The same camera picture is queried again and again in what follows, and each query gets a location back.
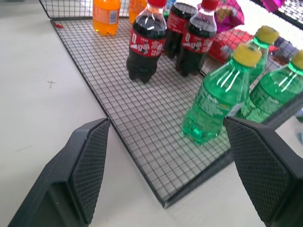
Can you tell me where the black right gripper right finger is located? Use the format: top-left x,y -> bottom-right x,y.
223,115 -> 303,227

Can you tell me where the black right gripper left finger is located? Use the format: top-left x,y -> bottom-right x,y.
8,117 -> 111,227

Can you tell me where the green soda bottle yellow cap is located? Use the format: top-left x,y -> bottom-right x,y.
236,50 -> 303,124
181,44 -> 263,144
247,25 -> 280,84

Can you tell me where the red snack package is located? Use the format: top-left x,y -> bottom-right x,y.
207,27 -> 255,64

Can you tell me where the cola bottle with red cap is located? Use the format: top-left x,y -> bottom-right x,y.
126,0 -> 168,84
163,0 -> 198,59
175,0 -> 218,77

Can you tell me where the magenta snack bag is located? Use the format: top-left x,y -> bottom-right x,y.
260,0 -> 286,13
197,0 -> 245,34

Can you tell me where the orange soda bottle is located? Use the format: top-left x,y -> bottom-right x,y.
92,0 -> 121,36
128,0 -> 148,25

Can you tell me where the black wire mesh basket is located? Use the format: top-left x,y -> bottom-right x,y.
38,0 -> 303,209

